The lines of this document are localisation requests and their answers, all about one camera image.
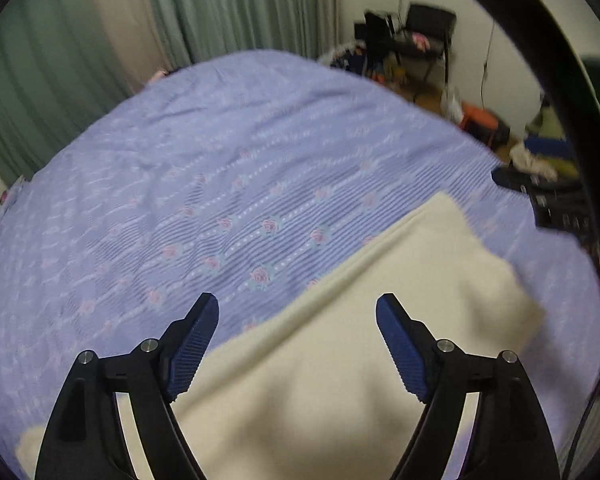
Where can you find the white crumpled cloth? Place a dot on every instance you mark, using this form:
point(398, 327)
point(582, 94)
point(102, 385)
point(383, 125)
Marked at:
point(532, 162)

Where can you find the dark stand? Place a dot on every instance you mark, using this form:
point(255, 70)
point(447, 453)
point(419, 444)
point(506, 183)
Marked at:
point(377, 32)

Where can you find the pile of dark clothes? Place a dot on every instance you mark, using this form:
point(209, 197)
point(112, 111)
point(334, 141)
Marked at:
point(347, 57)

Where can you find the white plastic bag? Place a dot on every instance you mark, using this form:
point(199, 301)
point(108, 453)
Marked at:
point(451, 105)

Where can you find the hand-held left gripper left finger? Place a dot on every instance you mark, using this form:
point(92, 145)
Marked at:
point(192, 345)

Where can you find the black chair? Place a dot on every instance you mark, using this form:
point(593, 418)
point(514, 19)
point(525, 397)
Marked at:
point(427, 22)

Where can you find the beige curtain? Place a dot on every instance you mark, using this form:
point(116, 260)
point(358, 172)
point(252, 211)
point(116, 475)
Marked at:
point(120, 20)

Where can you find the pink cloth on chair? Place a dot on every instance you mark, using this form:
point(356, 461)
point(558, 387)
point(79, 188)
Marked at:
point(421, 41)

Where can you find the purple floral bedsheet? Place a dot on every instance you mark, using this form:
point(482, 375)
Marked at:
point(180, 160)

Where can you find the blue mat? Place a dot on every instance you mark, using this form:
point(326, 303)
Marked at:
point(550, 147)

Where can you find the cream pants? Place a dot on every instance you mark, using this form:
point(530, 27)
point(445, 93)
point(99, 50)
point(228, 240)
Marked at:
point(305, 385)

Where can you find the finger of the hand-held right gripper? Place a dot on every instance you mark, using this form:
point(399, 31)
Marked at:
point(512, 178)

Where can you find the small pink item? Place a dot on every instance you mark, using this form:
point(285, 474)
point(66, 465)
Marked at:
point(159, 75)

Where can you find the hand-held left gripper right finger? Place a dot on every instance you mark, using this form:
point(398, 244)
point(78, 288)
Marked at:
point(402, 345)

